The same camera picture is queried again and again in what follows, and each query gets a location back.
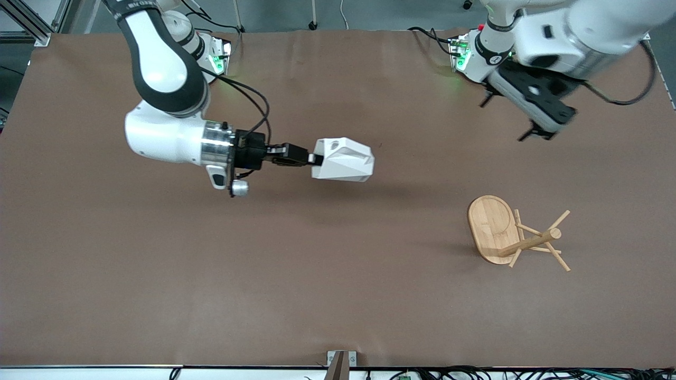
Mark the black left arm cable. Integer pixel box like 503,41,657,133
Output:
578,40,658,106

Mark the wooden cup rack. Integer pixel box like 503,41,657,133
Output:
467,195,572,272

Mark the black cable bundle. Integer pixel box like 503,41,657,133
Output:
364,366,676,380

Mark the black right base cable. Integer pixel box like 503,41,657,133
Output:
180,0,243,35

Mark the black base cable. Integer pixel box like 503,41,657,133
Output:
180,0,243,35
408,26,456,56

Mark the black left base cable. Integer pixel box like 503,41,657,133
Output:
408,26,456,56

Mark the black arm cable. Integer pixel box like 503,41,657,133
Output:
578,40,658,106
201,69,271,140

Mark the brown paper table cover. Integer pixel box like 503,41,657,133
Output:
0,29,676,368

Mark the white angular plastic cup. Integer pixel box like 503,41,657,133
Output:
311,137,375,183

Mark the metal table edge bracket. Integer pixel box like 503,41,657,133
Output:
326,350,358,380

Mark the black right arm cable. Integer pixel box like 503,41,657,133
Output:
201,69,271,140

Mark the aluminium profile frame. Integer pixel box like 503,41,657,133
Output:
0,0,72,45

